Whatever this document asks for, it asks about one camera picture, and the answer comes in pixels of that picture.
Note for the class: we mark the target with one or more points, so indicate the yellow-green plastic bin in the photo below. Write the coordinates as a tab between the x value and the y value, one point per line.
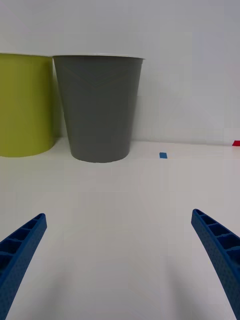
23	105

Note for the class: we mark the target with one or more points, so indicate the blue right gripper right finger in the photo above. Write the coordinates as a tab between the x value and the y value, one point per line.
222	247

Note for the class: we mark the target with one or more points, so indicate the grey plastic bin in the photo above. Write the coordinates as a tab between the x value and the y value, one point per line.
98	110

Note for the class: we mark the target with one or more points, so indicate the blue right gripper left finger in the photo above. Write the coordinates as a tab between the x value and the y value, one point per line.
18	252

